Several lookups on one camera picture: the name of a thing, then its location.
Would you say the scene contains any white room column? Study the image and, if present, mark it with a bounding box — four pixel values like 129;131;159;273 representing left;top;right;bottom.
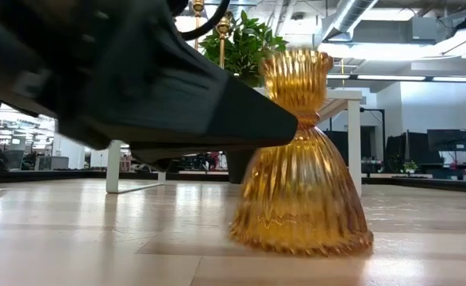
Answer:
52;134;87;170

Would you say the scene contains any small potted plant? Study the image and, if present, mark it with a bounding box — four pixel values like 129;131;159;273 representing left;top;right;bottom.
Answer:
401;159;419;175

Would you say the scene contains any black aluminium frame rail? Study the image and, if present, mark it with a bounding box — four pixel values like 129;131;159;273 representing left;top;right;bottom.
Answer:
0;169;466;195

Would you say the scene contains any grey box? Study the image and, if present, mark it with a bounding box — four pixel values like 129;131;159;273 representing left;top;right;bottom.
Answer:
35;155;70;172

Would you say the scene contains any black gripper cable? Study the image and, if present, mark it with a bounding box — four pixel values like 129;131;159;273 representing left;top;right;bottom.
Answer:
179;0;233;42

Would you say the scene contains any silver ventilation duct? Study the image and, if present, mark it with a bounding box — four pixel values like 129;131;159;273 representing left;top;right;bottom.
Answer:
319;0;380;44

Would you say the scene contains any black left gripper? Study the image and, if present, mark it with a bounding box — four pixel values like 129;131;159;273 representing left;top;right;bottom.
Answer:
0;0;228;150

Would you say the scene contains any green leafy plant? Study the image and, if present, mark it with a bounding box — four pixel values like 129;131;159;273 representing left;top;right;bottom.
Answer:
198;10;289;88

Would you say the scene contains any amber ribbed glass candle holder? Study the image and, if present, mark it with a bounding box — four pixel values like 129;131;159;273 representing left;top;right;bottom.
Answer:
227;48;375;257

